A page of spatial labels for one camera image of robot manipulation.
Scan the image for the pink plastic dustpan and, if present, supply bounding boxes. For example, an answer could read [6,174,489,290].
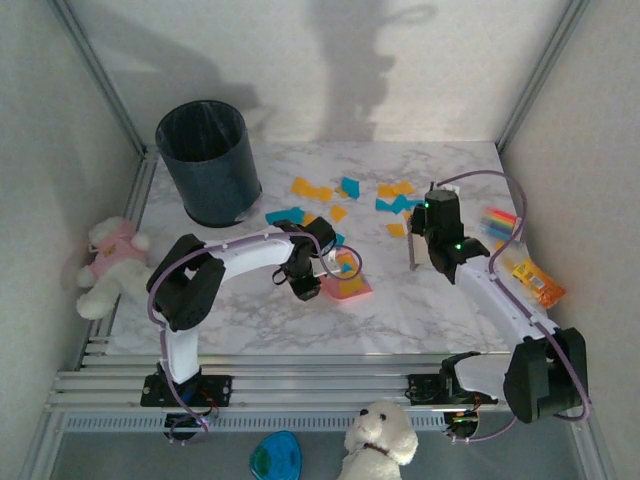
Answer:
[319,245,375,305]

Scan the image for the orange snack packet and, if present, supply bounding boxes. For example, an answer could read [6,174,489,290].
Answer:
[509,257,567,309]

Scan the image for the dark blue trash bin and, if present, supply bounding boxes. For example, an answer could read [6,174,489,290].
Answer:
[154,99,264,229]

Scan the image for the black round cable port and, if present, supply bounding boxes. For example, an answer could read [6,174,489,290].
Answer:
[163,412,214,445]
[443,410,482,444]

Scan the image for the plush toy pink outfit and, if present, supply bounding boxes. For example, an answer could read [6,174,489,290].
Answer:
[74,215,160,321]

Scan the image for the aluminium side rail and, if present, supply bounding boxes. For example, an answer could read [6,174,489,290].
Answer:
[74,144,161,371]

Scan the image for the blue plastic bowl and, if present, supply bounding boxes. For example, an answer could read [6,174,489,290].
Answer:
[248,429,304,480]

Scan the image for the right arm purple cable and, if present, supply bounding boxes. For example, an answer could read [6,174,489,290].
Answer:
[432,169,594,446]

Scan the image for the aluminium frame leg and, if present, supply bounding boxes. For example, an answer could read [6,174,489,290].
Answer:
[569,419,619,480]
[17,412,66,480]

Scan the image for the aluminium frame base rails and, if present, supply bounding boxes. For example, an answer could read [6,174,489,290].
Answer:
[44,352,594,414]

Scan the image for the cream brush grey bristles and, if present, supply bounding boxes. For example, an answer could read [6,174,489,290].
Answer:
[405,219,432,272]

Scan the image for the white plush dog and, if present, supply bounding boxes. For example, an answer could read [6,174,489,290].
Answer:
[337,398,420,480]

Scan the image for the colourful marker pack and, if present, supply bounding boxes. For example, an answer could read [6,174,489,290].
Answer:
[480,205,524,241]

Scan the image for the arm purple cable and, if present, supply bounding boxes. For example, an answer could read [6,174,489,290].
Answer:
[432,169,594,446]
[147,230,361,446]

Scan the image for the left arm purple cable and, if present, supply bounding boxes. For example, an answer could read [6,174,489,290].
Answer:
[147,230,361,446]

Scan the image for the aluminium frame post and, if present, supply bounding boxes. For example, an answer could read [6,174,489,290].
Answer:
[47,0,149,156]
[494,0,591,156]

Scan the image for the grey slotted cable duct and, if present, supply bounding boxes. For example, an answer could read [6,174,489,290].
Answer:
[62,412,451,434]

